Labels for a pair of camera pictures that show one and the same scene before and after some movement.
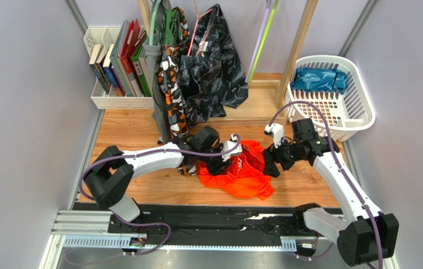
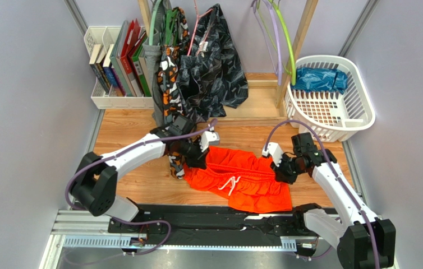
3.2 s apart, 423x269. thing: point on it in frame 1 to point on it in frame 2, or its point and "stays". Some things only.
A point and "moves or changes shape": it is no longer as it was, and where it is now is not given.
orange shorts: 243,175 moves or changes shape
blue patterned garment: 312,79 stays
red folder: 133,31 stays
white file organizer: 106,35 stays
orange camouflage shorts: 170,75 stays
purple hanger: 258,41 to 277,68
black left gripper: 219,167 to 199,161
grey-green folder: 114,56 stays
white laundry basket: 332,92 stays
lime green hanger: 263,40 to 293,73
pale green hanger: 152,22 stays
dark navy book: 93,65 stays
